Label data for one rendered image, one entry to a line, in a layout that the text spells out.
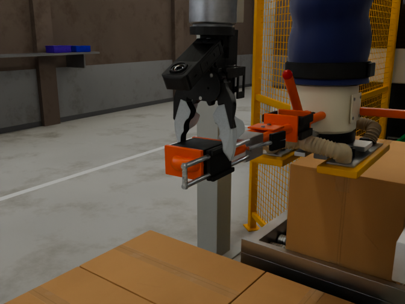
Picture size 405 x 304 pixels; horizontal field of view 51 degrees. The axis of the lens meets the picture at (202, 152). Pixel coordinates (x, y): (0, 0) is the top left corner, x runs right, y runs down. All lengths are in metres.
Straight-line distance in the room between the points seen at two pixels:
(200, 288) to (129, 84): 7.24
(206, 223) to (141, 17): 6.54
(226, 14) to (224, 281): 1.12
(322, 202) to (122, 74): 7.13
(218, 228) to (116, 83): 5.91
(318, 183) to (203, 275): 0.54
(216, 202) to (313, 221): 1.14
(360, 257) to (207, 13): 1.15
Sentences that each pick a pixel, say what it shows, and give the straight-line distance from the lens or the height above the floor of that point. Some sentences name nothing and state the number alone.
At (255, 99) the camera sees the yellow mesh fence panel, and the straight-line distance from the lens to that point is 2.99.
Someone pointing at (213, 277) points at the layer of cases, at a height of 0.54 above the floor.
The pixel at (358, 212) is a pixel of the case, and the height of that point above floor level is 0.82.
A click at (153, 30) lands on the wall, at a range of 9.10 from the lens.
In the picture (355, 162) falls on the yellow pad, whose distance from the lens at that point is 1.13.
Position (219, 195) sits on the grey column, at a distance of 2.67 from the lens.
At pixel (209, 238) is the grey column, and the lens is 2.80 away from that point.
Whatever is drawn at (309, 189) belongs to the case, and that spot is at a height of 0.87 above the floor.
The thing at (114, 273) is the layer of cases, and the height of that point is 0.54.
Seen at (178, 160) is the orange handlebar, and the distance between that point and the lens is 0.67.
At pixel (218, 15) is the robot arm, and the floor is 1.43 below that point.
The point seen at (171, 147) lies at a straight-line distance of 0.70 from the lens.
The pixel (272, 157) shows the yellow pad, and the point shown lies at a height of 1.08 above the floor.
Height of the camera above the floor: 1.40
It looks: 15 degrees down
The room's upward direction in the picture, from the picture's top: straight up
